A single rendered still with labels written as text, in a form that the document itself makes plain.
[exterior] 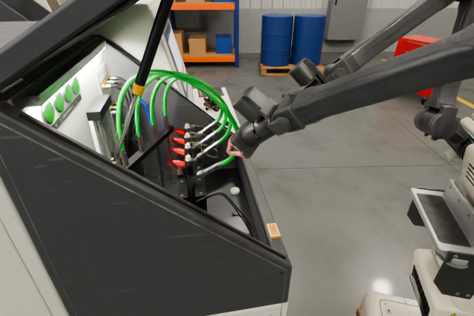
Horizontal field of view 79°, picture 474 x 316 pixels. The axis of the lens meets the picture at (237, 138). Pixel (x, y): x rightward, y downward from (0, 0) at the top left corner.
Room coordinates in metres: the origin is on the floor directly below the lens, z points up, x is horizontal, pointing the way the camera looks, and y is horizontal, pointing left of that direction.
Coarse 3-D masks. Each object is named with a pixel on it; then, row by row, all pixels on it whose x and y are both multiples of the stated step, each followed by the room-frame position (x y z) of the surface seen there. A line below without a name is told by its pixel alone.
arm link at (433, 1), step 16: (432, 0) 0.86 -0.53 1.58; (448, 0) 0.85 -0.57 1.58; (400, 16) 0.87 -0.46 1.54; (416, 16) 0.86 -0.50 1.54; (384, 32) 0.85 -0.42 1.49; (400, 32) 0.85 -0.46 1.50; (368, 48) 0.84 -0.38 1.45; (384, 48) 0.84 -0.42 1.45; (336, 64) 0.83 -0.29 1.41; (352, 64) 0.83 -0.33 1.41
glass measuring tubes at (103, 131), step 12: (108, 96) 0.89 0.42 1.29; (96, 108) 0.79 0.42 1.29; (108, 108) 0.85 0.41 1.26; (96, 120) 0.77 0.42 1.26; (108, 120) 0.85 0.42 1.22; (96, 132) 0.77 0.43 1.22; (108, 132) 0.82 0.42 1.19; (96, 144) 0.77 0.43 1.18; (108, 144) 0.79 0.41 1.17; (108, 156) 0.78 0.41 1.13; (120, 156) 0.89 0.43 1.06
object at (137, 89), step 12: (168, 0) 0.48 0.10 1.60; (168, 12) 0.48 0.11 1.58; (156, 24) 0.48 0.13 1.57; (156, 36) 0.47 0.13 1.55; (156, 48) 0.48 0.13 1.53; (144, 60) 0.47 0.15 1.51; (144, 72) 0.47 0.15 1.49; (144, 84) 0.48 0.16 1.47; (132, 108) 0.48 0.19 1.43; (120, 144) 0.47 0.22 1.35
